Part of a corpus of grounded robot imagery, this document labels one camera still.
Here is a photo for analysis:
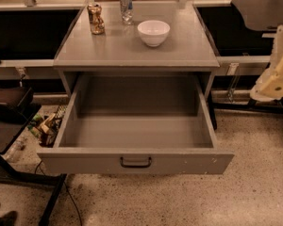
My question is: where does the dark table right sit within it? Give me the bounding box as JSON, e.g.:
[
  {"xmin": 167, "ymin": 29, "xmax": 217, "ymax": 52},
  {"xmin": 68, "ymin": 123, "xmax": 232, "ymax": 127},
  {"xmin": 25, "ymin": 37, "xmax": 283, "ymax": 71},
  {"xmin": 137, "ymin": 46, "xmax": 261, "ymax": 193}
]
[{"xmin": 211, "ymin": 0, "xmax": 283, "ymax": 124}]

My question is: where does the crushed gold can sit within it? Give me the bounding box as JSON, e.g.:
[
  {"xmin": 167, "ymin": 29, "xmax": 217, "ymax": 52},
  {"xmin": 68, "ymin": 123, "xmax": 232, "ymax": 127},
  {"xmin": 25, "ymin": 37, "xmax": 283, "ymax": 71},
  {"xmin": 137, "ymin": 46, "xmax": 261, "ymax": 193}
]
[{"xmin": 87, "ymin": 4, "xmax": 105, "ymax": 35}]

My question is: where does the white ceramic bowl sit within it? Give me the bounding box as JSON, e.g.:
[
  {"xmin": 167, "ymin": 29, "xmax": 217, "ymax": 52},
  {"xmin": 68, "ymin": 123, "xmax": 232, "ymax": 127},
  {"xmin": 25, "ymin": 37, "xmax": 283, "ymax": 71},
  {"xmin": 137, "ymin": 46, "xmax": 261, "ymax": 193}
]
[{"xmin": 138, "ymin": 20, "xmax": 170, "ymax": 47}]

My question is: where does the grey drawer cabinet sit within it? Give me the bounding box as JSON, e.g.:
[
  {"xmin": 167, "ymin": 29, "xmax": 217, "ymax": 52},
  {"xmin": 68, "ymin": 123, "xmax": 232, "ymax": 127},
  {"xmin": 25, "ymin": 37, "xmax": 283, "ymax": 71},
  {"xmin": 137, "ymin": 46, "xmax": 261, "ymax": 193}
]
[{"xmin": 53, "ymin": 1, "xmax": 221, "ymax": 132}]

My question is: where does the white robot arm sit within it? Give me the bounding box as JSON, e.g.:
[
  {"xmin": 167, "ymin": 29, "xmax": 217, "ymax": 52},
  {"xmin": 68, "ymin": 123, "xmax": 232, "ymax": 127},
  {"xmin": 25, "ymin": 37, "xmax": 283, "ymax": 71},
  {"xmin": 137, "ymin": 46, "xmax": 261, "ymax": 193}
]
[{"xmin": 250, "ymin": 25, "xmax": 283, "ymax": 102}]

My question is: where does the black floor cable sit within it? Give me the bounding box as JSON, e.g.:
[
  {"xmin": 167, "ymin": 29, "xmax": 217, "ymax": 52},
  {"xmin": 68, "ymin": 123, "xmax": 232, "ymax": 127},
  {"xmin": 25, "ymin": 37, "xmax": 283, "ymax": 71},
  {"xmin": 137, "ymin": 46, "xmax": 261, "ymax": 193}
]
[{"xmin": 33, "ymin": 160, "xmax": 84, "ymax": 226}]

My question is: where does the black table left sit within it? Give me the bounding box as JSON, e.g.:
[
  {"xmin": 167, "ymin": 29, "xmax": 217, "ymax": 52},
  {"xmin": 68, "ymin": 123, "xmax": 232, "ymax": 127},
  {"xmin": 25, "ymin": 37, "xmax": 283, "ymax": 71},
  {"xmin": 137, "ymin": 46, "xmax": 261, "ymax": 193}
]
[{"xmin": 0, "ymin": 87, "xmax": 66, "ymax": 226}]

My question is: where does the grey top drawer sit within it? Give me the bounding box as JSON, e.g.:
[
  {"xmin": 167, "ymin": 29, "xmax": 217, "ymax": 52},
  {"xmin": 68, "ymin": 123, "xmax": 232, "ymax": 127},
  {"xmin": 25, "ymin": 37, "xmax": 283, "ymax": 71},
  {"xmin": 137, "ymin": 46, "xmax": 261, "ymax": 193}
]
[{"xmin": 37, "ymin": 73, "xmax": 234, "ymax": 174}]

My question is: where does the clear plastic bottle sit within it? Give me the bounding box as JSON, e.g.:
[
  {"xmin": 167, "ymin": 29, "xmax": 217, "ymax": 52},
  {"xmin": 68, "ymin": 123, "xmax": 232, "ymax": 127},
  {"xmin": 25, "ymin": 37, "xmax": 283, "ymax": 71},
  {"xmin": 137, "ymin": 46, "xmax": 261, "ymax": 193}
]
[{"xmin": 4, "ymin": 137, "xmax": 26, "ymax": 163}]

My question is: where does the silver blue drink can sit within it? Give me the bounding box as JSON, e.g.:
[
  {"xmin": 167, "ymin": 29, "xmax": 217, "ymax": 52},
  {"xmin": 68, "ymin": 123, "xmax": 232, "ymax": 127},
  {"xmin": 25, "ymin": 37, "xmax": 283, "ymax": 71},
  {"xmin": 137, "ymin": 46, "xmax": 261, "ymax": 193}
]
[{"xmin": 120, "ymin": 0, "xmax": 133, "ymax": 24}]

